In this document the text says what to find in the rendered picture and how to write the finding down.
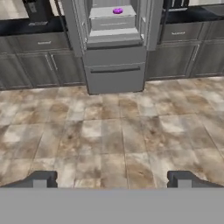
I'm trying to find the black coffee machine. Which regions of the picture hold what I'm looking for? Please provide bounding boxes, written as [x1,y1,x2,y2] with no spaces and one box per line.
[22,0,54,27]

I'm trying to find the grey freezer drawer front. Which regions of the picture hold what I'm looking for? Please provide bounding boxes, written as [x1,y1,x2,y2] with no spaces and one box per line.
[83,61,147,95]

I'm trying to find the dark freezer drawer handle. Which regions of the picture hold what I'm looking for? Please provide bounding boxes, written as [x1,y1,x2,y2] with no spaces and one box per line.
[89,66,142,74]

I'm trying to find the grey fridge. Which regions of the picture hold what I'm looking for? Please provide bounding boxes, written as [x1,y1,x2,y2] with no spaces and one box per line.
[82,0,148,95]

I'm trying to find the black toaster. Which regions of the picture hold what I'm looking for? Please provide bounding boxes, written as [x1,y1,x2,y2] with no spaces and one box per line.
[168,0,191,12]

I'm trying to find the grey fridge door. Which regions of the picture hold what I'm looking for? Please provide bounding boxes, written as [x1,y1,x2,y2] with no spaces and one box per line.
[60,0,88,58]
[139,0,165,53]

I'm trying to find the grey cupboard run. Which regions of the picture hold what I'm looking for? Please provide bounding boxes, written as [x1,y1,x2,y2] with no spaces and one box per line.
[0,18,88,91]
[144,6,224,82]

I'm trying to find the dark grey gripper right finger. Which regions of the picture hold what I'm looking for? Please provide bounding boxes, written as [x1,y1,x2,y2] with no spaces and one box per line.
[166,170,224,189]

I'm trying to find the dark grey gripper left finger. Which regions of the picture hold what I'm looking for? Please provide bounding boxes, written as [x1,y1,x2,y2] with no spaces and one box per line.
[0,170,59,189]

